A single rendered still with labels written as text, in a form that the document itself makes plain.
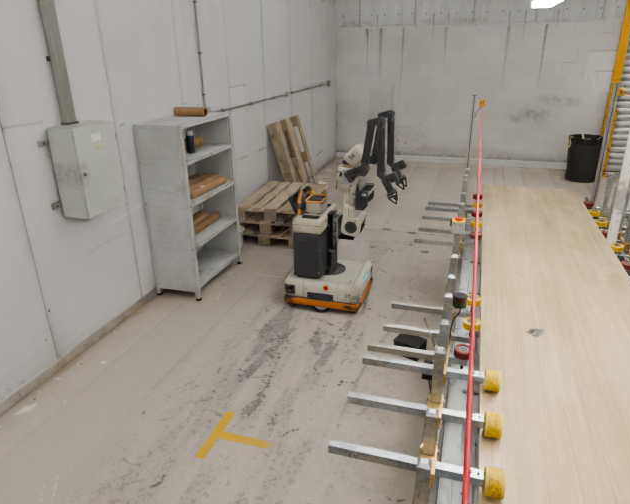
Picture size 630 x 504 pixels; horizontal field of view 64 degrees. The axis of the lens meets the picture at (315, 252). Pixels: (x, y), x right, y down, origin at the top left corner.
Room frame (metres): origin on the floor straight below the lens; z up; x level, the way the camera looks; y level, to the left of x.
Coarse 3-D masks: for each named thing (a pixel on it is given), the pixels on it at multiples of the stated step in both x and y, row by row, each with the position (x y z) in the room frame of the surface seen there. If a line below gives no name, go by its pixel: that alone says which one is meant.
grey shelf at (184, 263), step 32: (160, 128) 4.11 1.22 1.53; (192, 128) 5.03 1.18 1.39; (224, 128) 4.93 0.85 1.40; (160, 160) 4.13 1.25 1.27; (192, 160) 4.19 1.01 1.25; (224, 160) 4.94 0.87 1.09; (160, 192) 4.14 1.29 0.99; (224, 192) 4.95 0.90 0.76; (160, 224) 4.15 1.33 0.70; (192, 224) 4.08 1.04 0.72; (224, 224) 4.68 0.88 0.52; (160, 256) 4.17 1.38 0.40; (192, 256) 4.07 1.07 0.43; (224, 256) 4.78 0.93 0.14; (192, 288) 4.08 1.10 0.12
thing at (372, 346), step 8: (368, 344) 1.96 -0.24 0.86; (376, 344) 1.96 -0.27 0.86; (384, 344) 1.96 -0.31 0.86; (384, 352) 1.93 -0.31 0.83; (392, 352) 1.92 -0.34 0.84; (400, 352) 1.91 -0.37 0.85; (408, 352) 1.90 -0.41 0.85; (416, 352) 1.89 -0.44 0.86; (424, 352) 1.89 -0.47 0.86; (432, 352) 1.89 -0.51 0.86; (432, 360) 1.87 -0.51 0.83; (456, 360) 1.84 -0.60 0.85; (464, 360) 1.83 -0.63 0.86
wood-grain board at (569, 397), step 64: (512, 192) 4.30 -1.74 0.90; (576, 192) 4.26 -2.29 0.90; (512, 256) 2.86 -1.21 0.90; (576, 256) 2.84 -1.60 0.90; (512, 320) 2.08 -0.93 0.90; (576, 320) 2.07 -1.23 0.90; (512, 384) 1.60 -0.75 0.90; (576, 384) 1.59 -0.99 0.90; (512, 448) 1.27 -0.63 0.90; (576, 448) 1.27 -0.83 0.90
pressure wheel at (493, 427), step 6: (486, 414) 1.34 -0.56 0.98; (492, 414) 1.34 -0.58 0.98; (498, 414) 1.34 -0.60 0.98; (486, 420) 1.32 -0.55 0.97; (492, 420) 1.32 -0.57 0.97; (498, 420) 1.31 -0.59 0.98; (486, 426) 1.31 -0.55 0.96; (492, 426) 1.30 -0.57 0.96; (498, 426) 1.30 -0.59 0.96; (486, 432) 1.30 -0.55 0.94; (492, 432) 1.30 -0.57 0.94; (498, 432) 1.29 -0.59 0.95; (498, 438) 1.30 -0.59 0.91
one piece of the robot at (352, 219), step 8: (344, 168) 3.93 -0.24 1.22; (352, 168) 3.92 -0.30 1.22; (360, 176) 4.03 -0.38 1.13; (344, 192) 3.99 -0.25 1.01; (352, 192) 3.97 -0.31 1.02; (344, 200) 4.00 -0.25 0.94; (352, 200) 3.98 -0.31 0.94; (344, 208) 3.96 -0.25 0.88; (352, 208) 3.94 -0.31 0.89; (344, 216) 3.95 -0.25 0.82; (352, 216) 3.93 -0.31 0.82; (360, 216) 3.99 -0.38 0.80; (344, 224) 3.95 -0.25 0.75; (352, 224) 3.93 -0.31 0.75; (360, 224) 3.92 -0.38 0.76; (344, 232) 3.95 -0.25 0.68; (352, 232) 3.93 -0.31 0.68
